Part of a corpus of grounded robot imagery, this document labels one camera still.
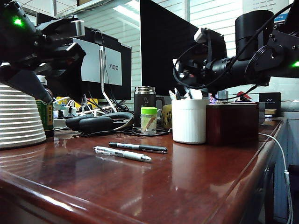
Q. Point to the silver white pen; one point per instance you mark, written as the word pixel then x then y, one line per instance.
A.
pixel 121 153

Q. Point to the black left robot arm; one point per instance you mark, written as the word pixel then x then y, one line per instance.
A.
pixel 23 28

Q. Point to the white tapered tube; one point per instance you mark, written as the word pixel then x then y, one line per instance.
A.
pixel 196 95

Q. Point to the dark stacked notebooks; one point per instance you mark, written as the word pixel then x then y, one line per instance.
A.
pixel 272 116

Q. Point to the AOC monitor silver back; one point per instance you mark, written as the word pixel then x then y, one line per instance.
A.
pixel 93 60

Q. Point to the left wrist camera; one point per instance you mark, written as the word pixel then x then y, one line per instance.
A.
pixel 77 28

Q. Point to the gold foil packet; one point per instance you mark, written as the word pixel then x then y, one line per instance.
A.
pixel 166 116

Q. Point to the clear acrylic monitor stand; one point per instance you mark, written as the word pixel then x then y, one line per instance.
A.
pixel 102 70

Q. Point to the white stacked paper plates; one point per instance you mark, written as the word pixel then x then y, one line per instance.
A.
pixel 18 121

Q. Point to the white ribbed pen holder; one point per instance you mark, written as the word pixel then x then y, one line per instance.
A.
pixel 189 121

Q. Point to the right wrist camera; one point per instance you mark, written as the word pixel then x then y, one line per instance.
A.
pixel 201 35

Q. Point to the black box with logo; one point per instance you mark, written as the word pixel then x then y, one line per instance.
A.
pixel 269 100

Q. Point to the white purple wall poster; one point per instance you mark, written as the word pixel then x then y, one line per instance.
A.
pixel 261 4

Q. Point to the black over-ear headphones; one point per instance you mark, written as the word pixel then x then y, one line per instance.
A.
pixel 93 122

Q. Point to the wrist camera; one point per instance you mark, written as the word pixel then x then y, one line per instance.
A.
pixel 201 35
pixel 77 28

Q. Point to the black pen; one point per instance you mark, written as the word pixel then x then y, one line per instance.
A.
pixel 140 147

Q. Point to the red white small object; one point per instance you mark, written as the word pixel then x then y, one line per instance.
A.
pixel 243 95

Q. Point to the dark ballpoint pen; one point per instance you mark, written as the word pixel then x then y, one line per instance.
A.
pixel 177 94

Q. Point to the white power strip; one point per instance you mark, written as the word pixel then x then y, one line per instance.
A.
pixel 67 114

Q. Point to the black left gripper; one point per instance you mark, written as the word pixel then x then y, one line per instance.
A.
pixel 65 53

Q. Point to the dark bottle green label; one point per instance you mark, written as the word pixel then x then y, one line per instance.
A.
pixel 47 116

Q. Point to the grey ballpoint pen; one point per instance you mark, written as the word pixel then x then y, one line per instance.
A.
pixel 171 95

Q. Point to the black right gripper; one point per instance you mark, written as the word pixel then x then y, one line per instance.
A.
pixel 194 74

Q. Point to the white window blinds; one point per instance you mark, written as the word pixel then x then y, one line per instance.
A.
pixel 210 14

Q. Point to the dark red box beige lid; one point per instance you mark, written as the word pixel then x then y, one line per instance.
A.
pixel 231 123

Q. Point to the clear jar green lid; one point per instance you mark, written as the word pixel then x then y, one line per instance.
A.
pixel 149 121

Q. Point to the dark thermos mug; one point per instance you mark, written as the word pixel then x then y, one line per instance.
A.
pixel 144 105

